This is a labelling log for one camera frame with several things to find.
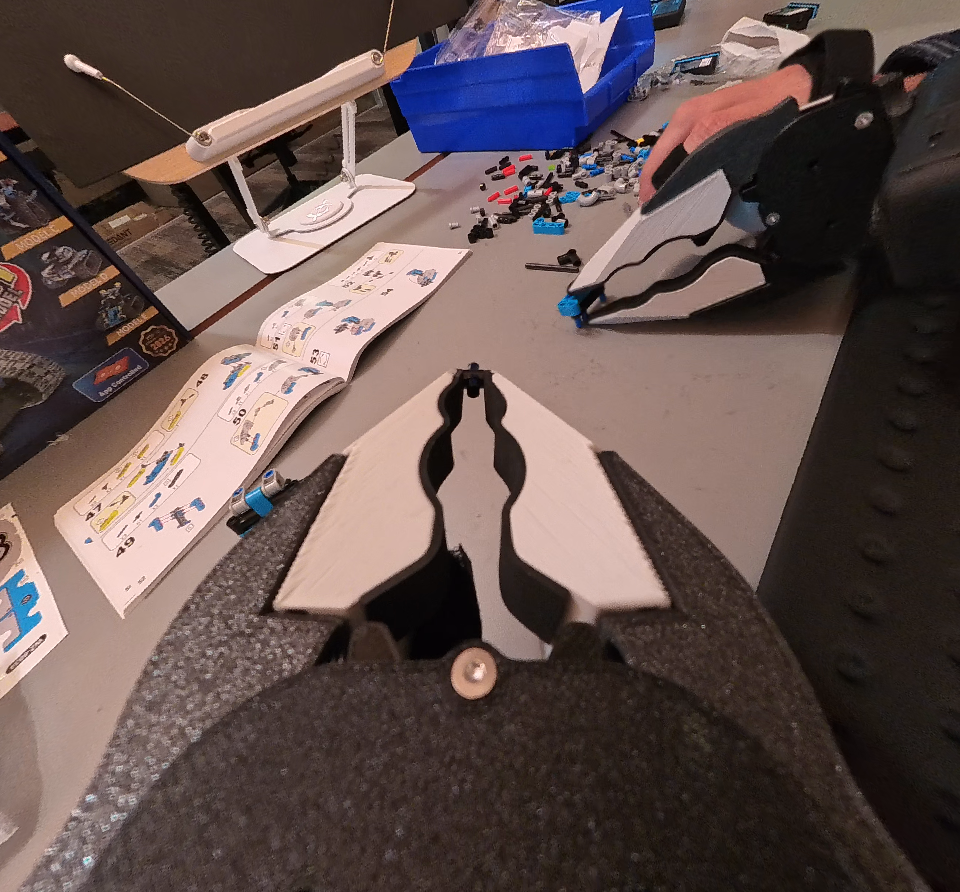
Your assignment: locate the blue yellow toy vehicle assembly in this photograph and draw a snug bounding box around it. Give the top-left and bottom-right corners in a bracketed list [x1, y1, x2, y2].
[227, 468, 302, 540]

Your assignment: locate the blue sticker sheet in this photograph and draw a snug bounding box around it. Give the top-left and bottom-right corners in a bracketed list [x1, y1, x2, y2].
[0, 502, 69, 700]

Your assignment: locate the blue storage bin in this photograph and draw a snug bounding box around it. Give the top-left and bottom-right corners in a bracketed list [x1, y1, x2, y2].
[391, 0, 657, 155]

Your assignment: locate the pile of small brick pieces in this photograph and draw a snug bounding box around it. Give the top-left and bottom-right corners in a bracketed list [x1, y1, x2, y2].
[450, 127, 670, 245]

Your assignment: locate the clear plastic bag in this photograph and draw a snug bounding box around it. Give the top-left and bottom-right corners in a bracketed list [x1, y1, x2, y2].
[435, 0, 625, 85]

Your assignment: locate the dark blue toy kit box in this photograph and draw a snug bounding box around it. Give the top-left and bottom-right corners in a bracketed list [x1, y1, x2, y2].
[0, 135, 193, 482]

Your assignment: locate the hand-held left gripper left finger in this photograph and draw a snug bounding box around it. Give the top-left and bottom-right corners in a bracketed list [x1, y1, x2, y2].
[273, 369, 460, 642]

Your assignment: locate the person's right forearm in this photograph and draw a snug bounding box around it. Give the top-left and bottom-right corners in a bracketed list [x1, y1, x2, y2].
[877, 28, 960, 85]

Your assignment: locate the black perforated panel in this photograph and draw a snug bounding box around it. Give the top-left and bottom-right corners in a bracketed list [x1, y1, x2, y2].
[756, 262, 960, 892]

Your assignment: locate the crumpled white paper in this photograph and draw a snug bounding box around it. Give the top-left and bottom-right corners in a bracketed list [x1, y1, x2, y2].
[718, 16, 813, 77]

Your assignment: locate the tan wooden board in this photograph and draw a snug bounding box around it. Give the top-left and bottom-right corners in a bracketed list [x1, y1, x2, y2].
[123, 37, 422, 186]

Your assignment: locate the grey desk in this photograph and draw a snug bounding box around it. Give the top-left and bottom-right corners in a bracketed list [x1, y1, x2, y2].
[0, 0, 960, 892]

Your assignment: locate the open instruction booklet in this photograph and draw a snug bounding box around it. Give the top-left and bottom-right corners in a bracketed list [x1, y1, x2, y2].
[54, 242, 474, 618]

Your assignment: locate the person's right hand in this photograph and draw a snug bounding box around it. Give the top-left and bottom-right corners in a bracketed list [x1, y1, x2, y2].
[636, 69, 816, 205]

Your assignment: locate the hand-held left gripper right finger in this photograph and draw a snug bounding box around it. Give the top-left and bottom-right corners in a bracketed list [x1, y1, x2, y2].
[480, 369, 672, 659]

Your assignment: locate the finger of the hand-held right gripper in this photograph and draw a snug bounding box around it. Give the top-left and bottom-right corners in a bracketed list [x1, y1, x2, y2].
[587, 249, 769, 328]
[566, 169, 734, 295]

